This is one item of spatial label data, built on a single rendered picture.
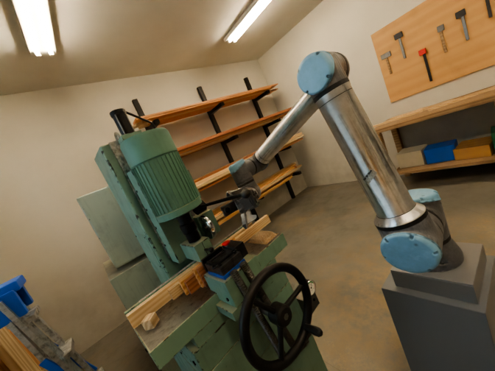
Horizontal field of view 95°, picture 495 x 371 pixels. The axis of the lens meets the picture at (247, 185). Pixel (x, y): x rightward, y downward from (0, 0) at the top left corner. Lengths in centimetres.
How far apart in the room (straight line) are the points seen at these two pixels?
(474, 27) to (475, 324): 299
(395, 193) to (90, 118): 313
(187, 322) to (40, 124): 285
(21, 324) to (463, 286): 168
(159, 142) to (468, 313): 114
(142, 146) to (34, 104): 261
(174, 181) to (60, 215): 240
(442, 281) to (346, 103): 68
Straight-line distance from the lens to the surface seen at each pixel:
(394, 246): 84
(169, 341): 80
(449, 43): 362
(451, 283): 106
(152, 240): 107
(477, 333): 114
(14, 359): 220
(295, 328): 112
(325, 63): 76
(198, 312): 81
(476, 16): 360
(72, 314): 329
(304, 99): 97
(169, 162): 83
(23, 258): 319
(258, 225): 110
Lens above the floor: 129
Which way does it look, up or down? 9 degrees down
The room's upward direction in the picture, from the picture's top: 24 degrees counter-clockwise
